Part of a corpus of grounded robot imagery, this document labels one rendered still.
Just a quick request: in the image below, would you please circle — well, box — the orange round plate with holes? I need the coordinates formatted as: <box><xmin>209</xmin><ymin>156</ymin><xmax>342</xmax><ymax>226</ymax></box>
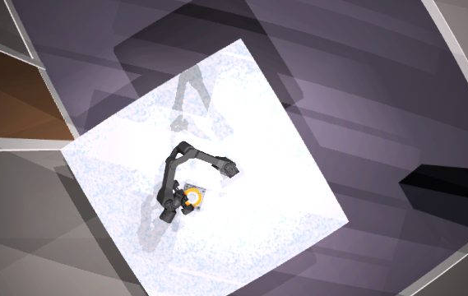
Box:
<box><xmin>185</xmin><ymin>188</ymin><xmax>202</xmax><ymax>206</ymax></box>

